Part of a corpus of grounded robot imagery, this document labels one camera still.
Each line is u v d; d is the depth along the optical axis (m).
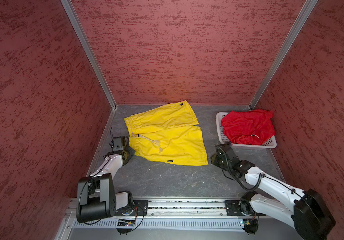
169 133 1.01
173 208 0.76
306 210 0.40
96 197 0.42
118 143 0.71
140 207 0.69
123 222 0.73
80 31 0.79
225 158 0.64
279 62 0.93
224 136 1.03
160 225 0.77
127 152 0.82
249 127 1.00
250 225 0.71
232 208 0.74
